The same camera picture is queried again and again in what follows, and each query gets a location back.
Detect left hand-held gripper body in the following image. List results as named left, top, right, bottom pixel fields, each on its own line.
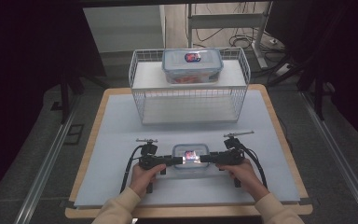
left=135, top=138, right=169, bottom=194

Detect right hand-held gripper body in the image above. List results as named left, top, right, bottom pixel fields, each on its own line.
left=214, top=130, right=255, bottom=189

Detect white metal desk frame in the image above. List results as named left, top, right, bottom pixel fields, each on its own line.
left=186, top=1, right=274, bottom=70

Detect small clear plastic food container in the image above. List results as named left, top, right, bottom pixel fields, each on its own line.
left=171, top=143, right=211, bottom=172

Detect wooden table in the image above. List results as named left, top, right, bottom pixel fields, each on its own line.
left=64, top=83, right=313, bottom=219

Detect white wire rack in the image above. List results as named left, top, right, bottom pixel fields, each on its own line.
left=128, top=47, right=252, bottom=126

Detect person's right hand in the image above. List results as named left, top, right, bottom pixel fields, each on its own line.
left=216, top=158, right=270, bottom=203

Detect large clear plastic food container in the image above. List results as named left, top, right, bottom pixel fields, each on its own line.
left=161, top=47, right=225, bottom=85

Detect black floor plate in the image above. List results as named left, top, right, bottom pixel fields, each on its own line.
left=62, top=123, right=85, bottom=146

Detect person's left hand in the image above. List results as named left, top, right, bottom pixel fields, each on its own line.
left=128, top=163, right=168, bottom=200

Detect right hand-held gripper black cable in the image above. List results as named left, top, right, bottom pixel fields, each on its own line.
left=238, top=143, right=269, bottom=189

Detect black curtain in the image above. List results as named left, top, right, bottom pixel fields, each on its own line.
left=265, top=0, right=358, bottom=152
left=0, top=0, right=107, bottom=213

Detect pale blue table mat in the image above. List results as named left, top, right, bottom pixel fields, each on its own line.
left=74, top=90, right=302, bottom=209

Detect grey cabinet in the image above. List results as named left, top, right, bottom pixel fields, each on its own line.
left=83, top=4, right=166, bottom=54

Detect black floor cables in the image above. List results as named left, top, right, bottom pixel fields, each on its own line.
left=195, top=27, right=287, bottom=54

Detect black metal stand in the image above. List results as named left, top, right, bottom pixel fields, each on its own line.
left=58, top=69, right=110, bottom=125
left=266, top=51, right=328, bottom=121

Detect aluminium rail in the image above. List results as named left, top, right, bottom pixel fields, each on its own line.
left=13, top=92, right=82, bottom=224
left=300, top=91, right=358, bottom=224

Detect white power strip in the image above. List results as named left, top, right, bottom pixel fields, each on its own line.
left=274, top=63, right=292, bottom=77

